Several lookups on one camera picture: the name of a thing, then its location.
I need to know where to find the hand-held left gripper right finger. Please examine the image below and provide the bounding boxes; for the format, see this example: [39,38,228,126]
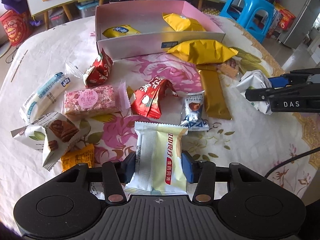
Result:
[182,151,265,203]

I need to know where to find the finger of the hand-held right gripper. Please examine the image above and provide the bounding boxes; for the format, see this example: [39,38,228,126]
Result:
[245,81,320,103]
[269,68,320,88]

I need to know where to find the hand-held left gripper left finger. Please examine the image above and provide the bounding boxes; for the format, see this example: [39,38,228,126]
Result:
[54,152,137,205]

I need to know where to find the pale yellow white snack packet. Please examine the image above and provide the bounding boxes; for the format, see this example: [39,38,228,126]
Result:
[124,121,189,196]

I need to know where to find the brown cookie packet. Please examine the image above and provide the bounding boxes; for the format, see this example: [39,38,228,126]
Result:
[218,59,241,78]

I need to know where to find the long gold snack packet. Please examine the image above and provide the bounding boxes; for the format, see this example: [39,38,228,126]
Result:
[198,66,232,120]

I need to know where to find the small silvery snack packet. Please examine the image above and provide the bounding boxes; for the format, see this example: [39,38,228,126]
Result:
[180,91,210,132]

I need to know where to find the large yellow snack bag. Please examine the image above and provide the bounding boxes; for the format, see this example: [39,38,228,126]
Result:
[167,40,238,65]

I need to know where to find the walnut print snack packet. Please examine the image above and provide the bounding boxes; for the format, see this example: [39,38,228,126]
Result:
[42,112,87,172]

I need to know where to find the red triangular snack packet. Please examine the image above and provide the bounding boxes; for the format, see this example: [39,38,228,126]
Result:
[82,50,114,87]

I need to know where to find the long white snack packet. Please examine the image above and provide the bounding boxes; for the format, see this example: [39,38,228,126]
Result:
[20,72,72,126]

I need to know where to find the pink cardboard box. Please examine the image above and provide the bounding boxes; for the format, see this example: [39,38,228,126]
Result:
[95,1,227,60]

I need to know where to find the orange snack packet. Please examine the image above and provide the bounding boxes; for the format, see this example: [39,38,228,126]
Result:
[61,144,95,173]

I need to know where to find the grey refrigerator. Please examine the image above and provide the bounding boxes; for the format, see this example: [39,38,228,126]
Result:
[282,0,320,50]

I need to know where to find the red cardboard box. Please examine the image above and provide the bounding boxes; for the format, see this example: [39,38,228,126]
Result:
[277,9,296,31]

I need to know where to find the pink cake packet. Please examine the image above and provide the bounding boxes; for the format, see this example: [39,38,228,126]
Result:
[62,81,131,122]

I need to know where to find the blue plastic stool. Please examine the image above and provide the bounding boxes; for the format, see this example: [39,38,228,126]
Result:
[219,0,276,43]

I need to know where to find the yellow bumpy object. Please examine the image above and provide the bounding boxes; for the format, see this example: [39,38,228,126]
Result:
[202,7,221,16]

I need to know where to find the white packet with green leaf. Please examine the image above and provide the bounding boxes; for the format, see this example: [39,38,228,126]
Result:
[10,124,47,152]

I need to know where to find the clear plastic wrapper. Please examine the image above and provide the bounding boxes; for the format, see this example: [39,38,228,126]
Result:
[65,62,83,78]

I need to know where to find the yellow packet with blue label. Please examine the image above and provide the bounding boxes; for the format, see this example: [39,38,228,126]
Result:
[102,25,142,39]

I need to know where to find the clear storage box blue lid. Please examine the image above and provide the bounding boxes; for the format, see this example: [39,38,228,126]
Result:
[76,1,100,18]

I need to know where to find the small grey storage box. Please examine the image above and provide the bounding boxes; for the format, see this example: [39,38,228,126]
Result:
[48,8,67,27]

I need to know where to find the red bucket bag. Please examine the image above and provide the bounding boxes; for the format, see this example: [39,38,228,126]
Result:
[0,9,32,47]

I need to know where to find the black cable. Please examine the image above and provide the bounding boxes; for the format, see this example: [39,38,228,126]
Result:
[264,149,320,178]

